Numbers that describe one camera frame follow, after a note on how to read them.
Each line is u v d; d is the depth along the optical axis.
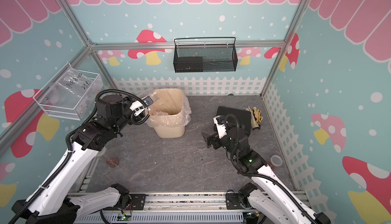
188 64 0.91
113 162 0.84
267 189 0.46
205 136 0.62
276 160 0.77
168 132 0.94
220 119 0.60
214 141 0.63
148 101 0.56
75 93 0.72
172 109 1.00
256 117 1.04
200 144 0.95
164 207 0.74
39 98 0.62
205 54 0.94
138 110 0.55
